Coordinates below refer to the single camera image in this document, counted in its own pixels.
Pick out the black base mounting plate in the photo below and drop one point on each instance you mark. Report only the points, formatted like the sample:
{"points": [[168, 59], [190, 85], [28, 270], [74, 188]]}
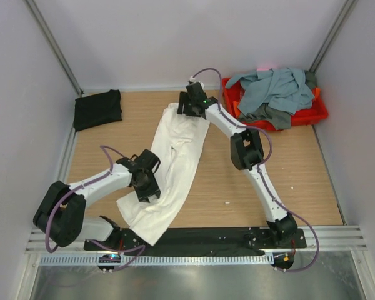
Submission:
{"points": [[207, 242]]}

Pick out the blue-grey t-shirt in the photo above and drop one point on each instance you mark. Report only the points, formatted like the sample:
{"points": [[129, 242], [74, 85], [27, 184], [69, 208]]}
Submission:
{"points": [[282, 89]]}

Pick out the white t-shirt with print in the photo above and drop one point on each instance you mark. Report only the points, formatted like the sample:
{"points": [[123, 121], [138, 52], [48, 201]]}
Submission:
{"points": [[178, 143]]}

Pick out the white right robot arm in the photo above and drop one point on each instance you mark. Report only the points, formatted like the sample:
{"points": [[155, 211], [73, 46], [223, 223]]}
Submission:
{"points": [[247, 155]]}

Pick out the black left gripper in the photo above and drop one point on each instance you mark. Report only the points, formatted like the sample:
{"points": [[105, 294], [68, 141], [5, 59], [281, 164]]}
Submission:
{"points": [[144, 195]]}

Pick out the slotted grey cable duct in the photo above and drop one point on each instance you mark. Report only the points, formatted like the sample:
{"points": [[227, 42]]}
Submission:
{"points": [[111, 259]]}

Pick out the folded black t-shirt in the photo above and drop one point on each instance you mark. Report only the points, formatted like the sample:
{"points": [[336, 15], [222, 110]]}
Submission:
{"points": [[97, 109]]}

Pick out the dark grey t-shirt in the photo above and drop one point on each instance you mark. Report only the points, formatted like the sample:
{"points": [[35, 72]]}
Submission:
{"points": [[279, 119]]}

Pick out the red plastic bin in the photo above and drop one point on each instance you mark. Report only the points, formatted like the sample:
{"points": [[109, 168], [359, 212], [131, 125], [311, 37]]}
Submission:
{"points": [[304, 117]]}

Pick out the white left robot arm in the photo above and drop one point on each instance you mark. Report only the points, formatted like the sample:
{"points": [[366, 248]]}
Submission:
{"points": [[61, 214]]}

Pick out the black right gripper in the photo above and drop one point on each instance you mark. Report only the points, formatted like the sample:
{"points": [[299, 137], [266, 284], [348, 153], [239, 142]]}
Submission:
{"points": [[182, 99]]}

